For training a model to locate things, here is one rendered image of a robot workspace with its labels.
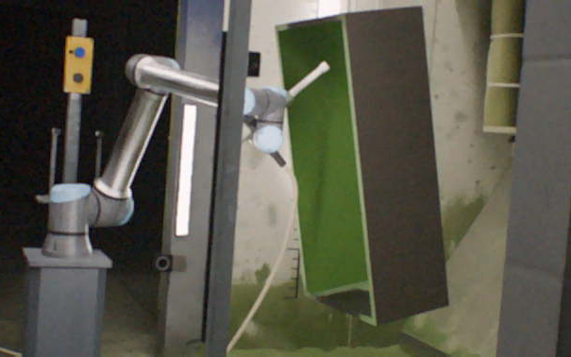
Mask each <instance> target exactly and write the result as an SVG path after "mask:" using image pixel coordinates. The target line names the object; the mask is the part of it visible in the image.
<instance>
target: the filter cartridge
mask: <svg viewBox="0 0 571 357"><path fill-rule="evenodd" d="M526 5H527V0H493V7H492V36H493V37H491V41H492V43H491V47H490V52H489V58H488V71H487V90H486V97H485V111H484V127H483V132H493V133H506V134H509V135H512V137H510V138H509V142H510V143H513V147H515V141H514V136H516V127H515V126H517V115H516V114H518V104H519V94H518V93H520V85H519V82H521V76H520V71H522V68H523V66H524V64H525V60H524V57H522V49H523V39H524V27H525V16H526Z"/></svg>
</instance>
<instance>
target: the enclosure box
mask: <svg viewBox="0 0 571 357"><path fill-rule="evenodd" d="M275 31H276V39H277V55H278V64H279V72H280V81H281V88H282V90H284V91H286V92H289V91H291V90H292V89H293V87H294V86H296V85H297V84H298V83H299V82H300V81H302V80H303V79H304V78H305V77H307V76H309V75H310V74H311V73H313V72H314V71H315V70H316V69H318V68H319V66H320V65H321V64H322V63H323V62H325V63H326V64H327V66H328V69H327V70H326V71H325V72H323V73H322V74H321V75H319V76H318V77H317V78H315V79H314V80H313V81H312V82H311V83H309V84H307V85H306V86H305V87H303V88H302V90H301V91H300V92H299V93H297V94H296V95H295V96H294V99H295V101H294V102H293V103H291V104H290V105H289V106H288V107H286V108H285V124H286V133H287V142H288V150H289V159H290V168H291V172H292V173H293V175H294V178H295V180H296V183H297V203H296V210H295V219H296V227H297V236H298V245H299V254H300V262H301V270H302V279H303V288H304V296H305V297H307V298H311V299H314V300H316V301H319V302H321V303H323V304H326V305H327V306H329V307H332V308H334V309H337V310H339V311H341V312H344V313H346V314H349V315H353V316H355V317H357V318H359V319H362V320H364V321H366V323H369V324H371V325H374V326H379V325H383V324H388V322H391V321H395V320H397V319H401V318H405V317H408V316H412V315H418V314H421V313H424V312H429V311H433V310H436V309H440V308H444V307H446V306H449V299H448V289H447V277H446V266H445V246H444V235H443V224H442V213H441V201H440V191H439V180H438V170H437V159H436V147H435V137H434V126H433V115H432V105H431V93H430V82H429V78H428V62H427V51H426V40H425V29H424V18H423V8H422V6H415V7H404V8H385V9H374V10H364V11H353V12H343V13H338V14H333V15H328V16H323V17H318V18H312V19H307V20H302V21H296V22H291V23H287V24H281V25H275Z"/></svg>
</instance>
